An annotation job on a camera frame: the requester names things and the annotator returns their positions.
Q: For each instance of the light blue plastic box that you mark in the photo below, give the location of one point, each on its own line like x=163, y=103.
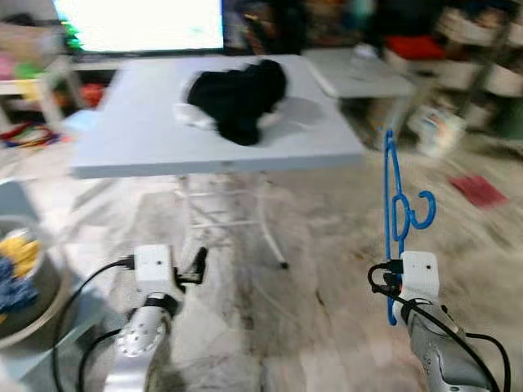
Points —
x=82, y=122

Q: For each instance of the television screen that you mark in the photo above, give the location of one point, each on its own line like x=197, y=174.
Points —
x=139, y=24

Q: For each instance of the metal basin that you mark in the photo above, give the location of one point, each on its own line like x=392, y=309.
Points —
x=49, y=294

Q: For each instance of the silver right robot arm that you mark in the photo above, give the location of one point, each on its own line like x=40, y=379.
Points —
x=445, y=359

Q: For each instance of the yellow cloth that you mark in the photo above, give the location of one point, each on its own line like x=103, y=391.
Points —
x=23, y=253

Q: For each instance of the blue plastic hanger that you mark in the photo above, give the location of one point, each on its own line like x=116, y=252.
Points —
x=390, y=147

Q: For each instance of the grey folding table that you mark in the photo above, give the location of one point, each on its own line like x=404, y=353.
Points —
x=139, y=139

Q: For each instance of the red floor cloth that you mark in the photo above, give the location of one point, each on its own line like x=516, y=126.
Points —
x=478, y=192

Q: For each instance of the clear glass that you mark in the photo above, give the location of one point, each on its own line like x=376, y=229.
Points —
x=364, y=53

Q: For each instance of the red bundle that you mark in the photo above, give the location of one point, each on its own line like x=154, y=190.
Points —
x=415, y=47

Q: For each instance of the white plastic bag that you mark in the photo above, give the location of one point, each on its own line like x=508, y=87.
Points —
x=437, y=131

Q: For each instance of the black garment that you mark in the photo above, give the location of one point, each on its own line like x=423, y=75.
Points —
x=237, y=98

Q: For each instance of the white shelf unit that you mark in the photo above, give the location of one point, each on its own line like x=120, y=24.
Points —
x=482, y=77

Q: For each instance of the small white table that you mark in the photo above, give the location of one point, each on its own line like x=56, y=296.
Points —
x=359, y=73

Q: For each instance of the white crumpled cloth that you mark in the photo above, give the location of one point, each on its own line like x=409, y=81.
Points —
x=186, y=118

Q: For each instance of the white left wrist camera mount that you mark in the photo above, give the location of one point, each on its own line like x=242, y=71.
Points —
x=154, y=269

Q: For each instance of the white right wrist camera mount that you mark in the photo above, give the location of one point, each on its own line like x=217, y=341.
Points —
x=419, y=273

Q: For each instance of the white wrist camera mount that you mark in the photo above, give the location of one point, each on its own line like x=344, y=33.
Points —
x=419, y=273
x=154, y=269

